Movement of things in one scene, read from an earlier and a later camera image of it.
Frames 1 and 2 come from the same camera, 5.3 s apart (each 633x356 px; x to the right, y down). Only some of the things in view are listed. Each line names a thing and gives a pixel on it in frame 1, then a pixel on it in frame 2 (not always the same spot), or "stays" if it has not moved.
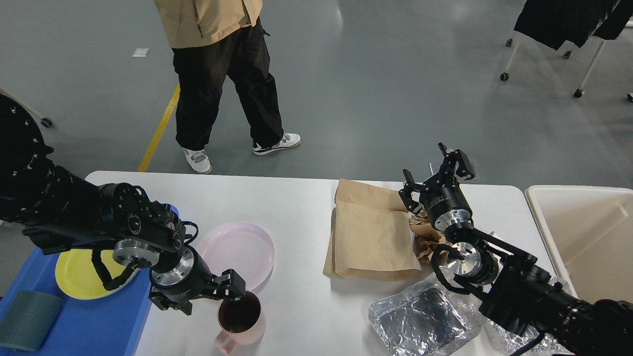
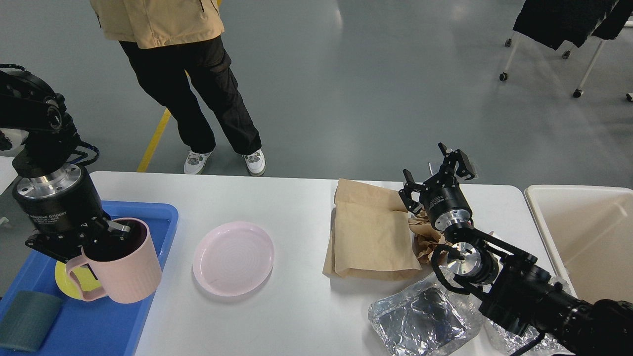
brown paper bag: [372, 235] stays
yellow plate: [79, 275] stays
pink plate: [243, 246] stays
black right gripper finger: [410, 202] stays
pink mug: [242, 322] -> [132, 278]
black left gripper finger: [164, 302] -> [63, 245]
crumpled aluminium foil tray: [429, 320] stays
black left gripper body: [193, 279] -> [60, 203]
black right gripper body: [447, 206] stays
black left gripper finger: [229, 286] -> [115, 226]
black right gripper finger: [445, 176] stays
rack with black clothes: [552, 22] stays
